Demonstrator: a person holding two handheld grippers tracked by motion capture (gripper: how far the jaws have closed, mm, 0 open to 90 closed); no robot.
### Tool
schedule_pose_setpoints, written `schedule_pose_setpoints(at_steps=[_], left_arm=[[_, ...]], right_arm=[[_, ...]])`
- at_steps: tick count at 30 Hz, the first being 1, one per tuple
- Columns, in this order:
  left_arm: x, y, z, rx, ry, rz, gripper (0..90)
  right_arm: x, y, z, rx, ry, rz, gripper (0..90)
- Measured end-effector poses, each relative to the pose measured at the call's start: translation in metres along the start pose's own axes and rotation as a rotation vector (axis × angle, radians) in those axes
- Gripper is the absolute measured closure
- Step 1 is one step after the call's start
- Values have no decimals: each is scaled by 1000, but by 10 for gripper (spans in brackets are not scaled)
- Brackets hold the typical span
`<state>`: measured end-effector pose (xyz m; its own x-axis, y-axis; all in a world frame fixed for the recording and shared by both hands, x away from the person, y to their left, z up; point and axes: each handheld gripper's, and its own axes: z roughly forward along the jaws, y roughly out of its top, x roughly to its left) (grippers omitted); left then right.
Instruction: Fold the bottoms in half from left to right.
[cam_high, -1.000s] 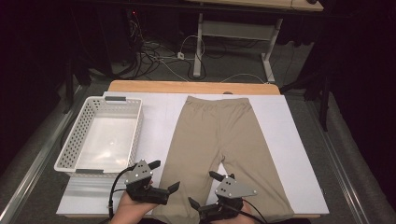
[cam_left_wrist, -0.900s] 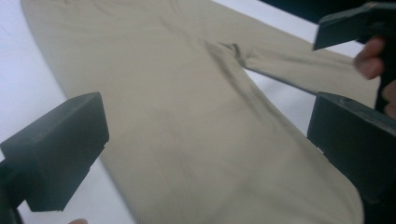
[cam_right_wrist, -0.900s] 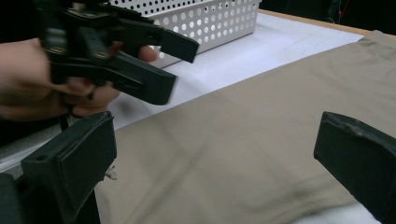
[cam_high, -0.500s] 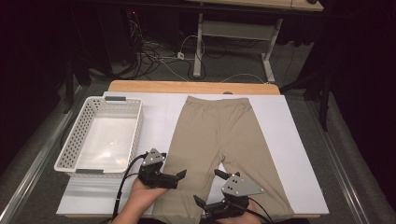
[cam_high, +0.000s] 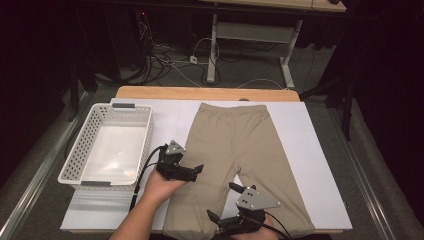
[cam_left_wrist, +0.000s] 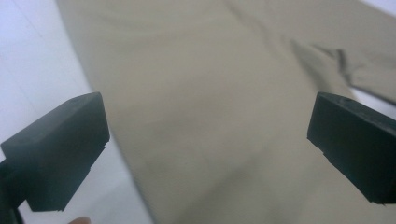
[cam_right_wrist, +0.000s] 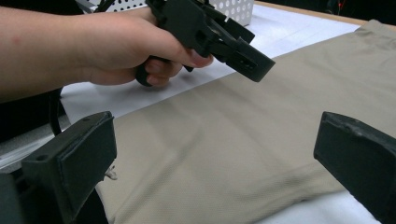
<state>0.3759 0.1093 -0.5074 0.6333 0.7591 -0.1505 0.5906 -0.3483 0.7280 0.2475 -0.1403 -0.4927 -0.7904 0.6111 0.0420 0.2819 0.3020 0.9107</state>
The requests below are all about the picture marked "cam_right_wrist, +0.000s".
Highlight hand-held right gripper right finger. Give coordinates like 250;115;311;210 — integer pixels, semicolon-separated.
313;111;396;224

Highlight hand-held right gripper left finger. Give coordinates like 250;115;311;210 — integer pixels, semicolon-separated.
21;110;119;224

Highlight white perforated plastic basket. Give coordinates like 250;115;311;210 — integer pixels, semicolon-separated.
76;0;255;27

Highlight beige pants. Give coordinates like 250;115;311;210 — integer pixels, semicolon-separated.
96;19;396;224

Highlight white table cover board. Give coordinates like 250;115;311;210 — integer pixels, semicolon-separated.
0;3;396;224

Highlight wooden table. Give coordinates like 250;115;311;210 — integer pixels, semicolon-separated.
255;0;396;32

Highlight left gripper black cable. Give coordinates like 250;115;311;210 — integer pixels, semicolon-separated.
48;88;71;138

